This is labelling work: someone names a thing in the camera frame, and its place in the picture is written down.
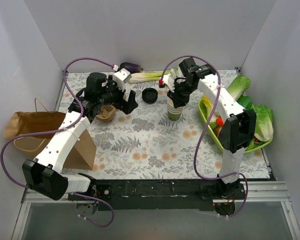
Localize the large toy napa cabbage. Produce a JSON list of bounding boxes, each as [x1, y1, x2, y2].
[[226, 75, 251, 101]]

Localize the stack of paper cups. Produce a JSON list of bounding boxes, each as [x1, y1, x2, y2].
[[167, 97, 185, 121]]

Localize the floral patterned table mat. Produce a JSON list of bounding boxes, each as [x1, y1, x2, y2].
[[39, 69, 271, 180]]

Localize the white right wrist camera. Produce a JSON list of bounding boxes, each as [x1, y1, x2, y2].
[[158, 68, 177, 93]]

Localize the brown paper bag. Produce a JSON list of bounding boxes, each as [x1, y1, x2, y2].
[[3, 109, 97, 170]]

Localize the toy green lettuce head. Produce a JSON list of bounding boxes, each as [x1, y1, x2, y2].
[[252, 104, 274, 142]]

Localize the stack of black lids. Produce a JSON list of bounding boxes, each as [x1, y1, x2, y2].
[[141, 87, 158, 104]]

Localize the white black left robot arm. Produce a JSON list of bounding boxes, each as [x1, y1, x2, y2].
[[22, 68, 138, 201]]

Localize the aluminium frame rail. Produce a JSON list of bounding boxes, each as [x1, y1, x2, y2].
[[12, 181, 300, 240]]

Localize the green white toy leek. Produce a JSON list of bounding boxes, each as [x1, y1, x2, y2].
[[127, 70, 174, 84]]

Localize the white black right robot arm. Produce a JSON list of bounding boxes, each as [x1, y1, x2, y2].
[[158, 55, 257, 199]]

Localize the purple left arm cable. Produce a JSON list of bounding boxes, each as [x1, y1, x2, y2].
[[0, 57, 116, 228]]

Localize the purple toy eggplant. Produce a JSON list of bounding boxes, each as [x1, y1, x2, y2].
[[119, 62, 144, 74]]

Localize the green plastic tray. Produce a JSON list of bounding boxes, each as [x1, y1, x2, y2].
[[198, 98, 273, 153]]

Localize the orange toy carrot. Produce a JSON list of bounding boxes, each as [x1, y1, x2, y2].
[[216, 117, 224, 127]]

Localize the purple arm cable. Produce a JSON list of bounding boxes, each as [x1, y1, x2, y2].
[[162, 54, 250, 219], [0, 57, 116, 228]]

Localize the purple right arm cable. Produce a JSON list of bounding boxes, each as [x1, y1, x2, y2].
[[162, 54, 250, 219]]

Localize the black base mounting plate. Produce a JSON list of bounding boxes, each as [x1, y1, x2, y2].
[[68, 179, 246, 211]]

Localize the brown cardboard cup carrier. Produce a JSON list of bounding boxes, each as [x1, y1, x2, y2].
[[95, 105, 116, 123]]

